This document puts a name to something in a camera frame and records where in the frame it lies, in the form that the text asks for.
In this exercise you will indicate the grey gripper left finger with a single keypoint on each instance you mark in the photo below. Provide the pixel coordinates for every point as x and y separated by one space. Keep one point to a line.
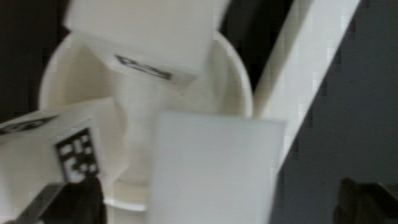
68 204

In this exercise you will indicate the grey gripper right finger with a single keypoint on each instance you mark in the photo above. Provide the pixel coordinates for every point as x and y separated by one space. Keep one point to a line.
366 203

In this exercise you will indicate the white stool leg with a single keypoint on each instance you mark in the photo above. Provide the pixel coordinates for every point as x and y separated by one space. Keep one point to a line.
215 164
149 35
61 145

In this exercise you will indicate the white round stool seat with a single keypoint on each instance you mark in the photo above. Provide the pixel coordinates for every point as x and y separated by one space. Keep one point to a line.
78 80

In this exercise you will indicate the white L-shaped fence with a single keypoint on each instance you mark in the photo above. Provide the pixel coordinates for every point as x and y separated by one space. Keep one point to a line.
304 50

